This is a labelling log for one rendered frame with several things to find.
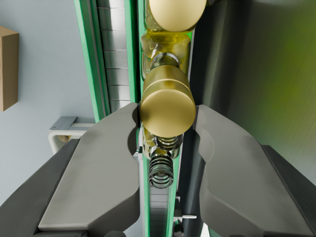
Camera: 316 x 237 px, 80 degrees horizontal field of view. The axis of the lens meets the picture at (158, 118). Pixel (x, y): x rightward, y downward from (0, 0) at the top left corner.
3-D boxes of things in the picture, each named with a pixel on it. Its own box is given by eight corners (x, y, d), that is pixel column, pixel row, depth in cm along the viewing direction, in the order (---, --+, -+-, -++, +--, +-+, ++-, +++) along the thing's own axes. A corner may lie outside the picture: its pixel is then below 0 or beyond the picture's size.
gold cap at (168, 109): (186, 107, 16) (193, 140, 12) (143, 106, 16) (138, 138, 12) (191, 65, 14) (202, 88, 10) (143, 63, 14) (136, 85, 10)
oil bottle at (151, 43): (176, 51, 39) (189, 92, 21) (149, 51, 39) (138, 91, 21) (178, 21, 37) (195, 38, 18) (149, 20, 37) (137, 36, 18)
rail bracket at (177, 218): (191, 197, 64) (198, 239, 53) (171, 196, 64) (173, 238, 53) (193, 189, 62) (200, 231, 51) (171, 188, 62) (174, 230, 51)
